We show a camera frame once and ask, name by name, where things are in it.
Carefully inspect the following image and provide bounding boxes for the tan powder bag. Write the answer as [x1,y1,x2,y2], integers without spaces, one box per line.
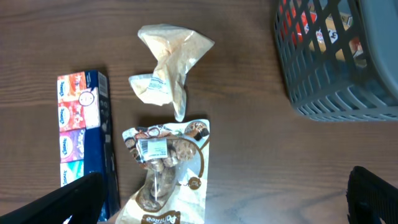
[129,24,215,122]

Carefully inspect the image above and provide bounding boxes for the blue Kleenex tissue pack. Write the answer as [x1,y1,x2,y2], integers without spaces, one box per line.
[57,70,120,222]

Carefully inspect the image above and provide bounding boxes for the beige cookie pouch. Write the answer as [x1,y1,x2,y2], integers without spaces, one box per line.
[116,119,210,224]

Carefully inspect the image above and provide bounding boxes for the grey plastic slotted basket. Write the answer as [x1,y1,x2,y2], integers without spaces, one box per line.
[272,0,397,122]

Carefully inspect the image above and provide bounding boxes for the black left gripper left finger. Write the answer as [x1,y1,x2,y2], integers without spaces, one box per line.
[1,172,105,224]

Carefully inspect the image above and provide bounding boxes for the orange spaghetti pasta packet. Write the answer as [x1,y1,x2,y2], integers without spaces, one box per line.
[275,0,354,56]

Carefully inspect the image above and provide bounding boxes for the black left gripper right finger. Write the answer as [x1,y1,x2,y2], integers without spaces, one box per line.
[346,166,397,224]

